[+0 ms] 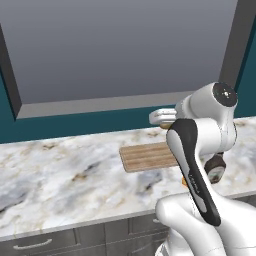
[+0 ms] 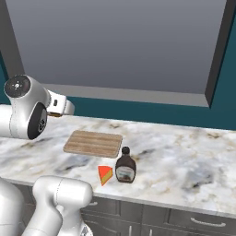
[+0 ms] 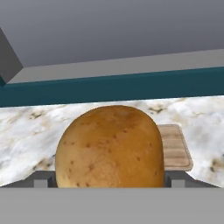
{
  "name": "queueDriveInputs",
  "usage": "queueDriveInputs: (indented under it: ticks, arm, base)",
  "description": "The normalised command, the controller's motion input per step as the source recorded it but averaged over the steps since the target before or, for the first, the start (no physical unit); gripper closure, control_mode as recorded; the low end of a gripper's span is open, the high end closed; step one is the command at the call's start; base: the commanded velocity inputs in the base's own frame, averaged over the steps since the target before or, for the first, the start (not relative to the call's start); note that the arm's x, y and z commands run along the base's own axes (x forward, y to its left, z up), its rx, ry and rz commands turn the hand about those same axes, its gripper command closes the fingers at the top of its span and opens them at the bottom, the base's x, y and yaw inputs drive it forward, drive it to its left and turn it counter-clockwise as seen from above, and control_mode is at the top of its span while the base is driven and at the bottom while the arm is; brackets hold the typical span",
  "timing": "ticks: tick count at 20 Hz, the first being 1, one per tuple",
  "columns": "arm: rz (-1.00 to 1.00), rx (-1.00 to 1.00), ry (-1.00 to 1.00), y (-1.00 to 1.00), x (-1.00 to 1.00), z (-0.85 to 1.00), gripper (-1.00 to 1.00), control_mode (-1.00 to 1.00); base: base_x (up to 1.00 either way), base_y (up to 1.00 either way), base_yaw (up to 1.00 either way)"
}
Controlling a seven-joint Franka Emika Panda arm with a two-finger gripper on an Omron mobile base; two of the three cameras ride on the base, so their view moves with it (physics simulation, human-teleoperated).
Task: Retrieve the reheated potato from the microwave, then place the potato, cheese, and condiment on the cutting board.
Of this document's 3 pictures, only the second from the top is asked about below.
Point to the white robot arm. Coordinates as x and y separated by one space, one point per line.
24 113

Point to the orange cheese wedge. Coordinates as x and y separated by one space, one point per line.
104 175

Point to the brown condiment bottle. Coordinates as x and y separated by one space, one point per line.
125 170

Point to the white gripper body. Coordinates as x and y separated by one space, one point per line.
69 107

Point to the dark grey drawer front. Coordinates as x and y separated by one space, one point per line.
107 206
199 222

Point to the wooden cutting board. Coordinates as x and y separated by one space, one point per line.
92 143

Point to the dark grey cupboard door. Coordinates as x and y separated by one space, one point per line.
158 231
107 226

